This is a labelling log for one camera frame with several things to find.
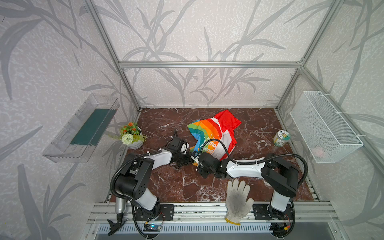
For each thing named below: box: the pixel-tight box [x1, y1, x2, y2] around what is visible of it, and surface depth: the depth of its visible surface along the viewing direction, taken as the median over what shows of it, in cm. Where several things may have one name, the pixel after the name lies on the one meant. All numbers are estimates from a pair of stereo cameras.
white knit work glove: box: [225, 179, 254, 226], surface depth 79 cm
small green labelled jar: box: [273, 130, 291, 148], surface depth 96 cm
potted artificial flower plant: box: [109, 122, 147, 150], surface depth 88 cm
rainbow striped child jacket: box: [187, 109, 242, 161], surface depth 104 cm
